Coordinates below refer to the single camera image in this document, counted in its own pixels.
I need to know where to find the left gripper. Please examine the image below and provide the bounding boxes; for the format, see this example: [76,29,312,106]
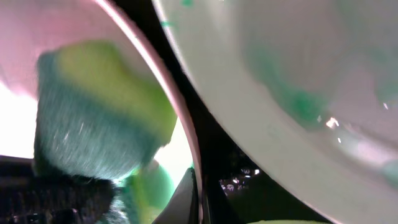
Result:
[1,156,114,224]

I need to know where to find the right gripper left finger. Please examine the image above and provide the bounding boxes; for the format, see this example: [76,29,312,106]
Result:
[153,168,200,224]

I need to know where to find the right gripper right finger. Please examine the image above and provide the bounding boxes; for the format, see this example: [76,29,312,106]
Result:
[204,176,243,224]

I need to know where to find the green scrub sponge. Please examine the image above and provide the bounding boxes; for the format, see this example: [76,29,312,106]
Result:
[34,40,177,223]

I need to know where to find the mint plate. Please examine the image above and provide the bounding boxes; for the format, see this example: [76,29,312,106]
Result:
[154,0,397,223]

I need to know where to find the white plate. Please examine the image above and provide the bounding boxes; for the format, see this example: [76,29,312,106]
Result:
[1,1,203,223]

